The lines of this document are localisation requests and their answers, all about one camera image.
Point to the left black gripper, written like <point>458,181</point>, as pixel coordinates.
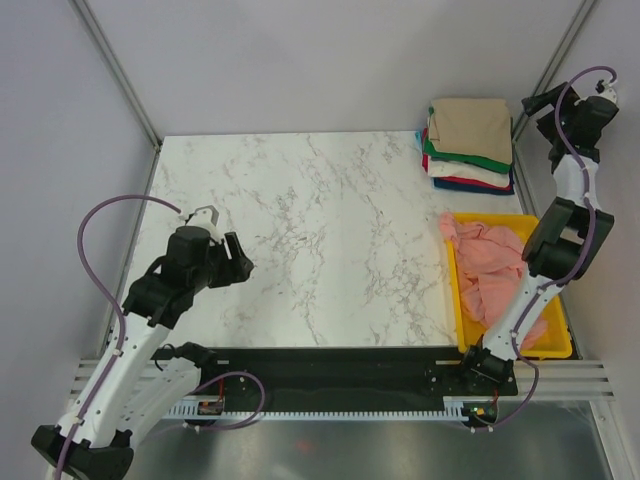
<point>236,269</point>

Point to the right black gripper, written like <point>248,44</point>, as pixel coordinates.
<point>534,105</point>

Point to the beige t shirt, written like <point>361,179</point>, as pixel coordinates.
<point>473,127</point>

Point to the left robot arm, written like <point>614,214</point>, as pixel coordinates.
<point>98,436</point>

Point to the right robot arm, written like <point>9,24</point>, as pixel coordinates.
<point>570,233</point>

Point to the green folded t shirt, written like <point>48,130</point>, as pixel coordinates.
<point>476,160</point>

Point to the white folded t shirt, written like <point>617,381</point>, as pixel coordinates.
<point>441,168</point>

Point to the dark blue folded t shirt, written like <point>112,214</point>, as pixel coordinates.
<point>474,186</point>

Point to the red folded t shirt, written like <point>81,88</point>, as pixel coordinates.
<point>449,173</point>

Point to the light blue folded t shirt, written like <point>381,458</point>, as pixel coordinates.
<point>419,137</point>

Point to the pink t shirt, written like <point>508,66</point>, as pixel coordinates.
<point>486,259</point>

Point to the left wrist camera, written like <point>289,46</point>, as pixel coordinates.
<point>205,217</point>

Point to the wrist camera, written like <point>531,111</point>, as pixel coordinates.
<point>205,217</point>
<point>594,114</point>

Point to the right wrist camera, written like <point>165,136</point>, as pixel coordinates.
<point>594,114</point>

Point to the right aluminium frame post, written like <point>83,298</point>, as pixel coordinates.
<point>565,49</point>

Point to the aluminium frame post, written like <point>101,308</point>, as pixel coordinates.
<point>565,49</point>
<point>103,46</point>

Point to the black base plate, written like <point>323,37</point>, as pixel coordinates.
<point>255,377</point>

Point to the left aluminium frame post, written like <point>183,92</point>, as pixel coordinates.
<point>103,46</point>

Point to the white cable duct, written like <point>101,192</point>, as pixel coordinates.
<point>192,410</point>

